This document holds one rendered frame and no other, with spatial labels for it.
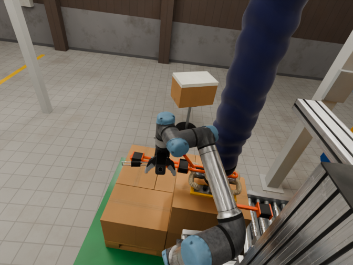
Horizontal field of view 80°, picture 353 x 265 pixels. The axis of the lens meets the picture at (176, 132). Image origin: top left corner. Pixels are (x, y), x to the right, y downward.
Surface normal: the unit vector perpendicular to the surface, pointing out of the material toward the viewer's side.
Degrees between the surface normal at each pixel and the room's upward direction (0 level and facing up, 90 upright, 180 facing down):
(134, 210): 0
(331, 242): 90
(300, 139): 90
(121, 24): 90
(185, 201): 0
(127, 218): 0
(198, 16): 90
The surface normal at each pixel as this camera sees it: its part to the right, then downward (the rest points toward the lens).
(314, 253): -0.99, -0.11
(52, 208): 0.11, -0.77
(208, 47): -0.03, 0.63
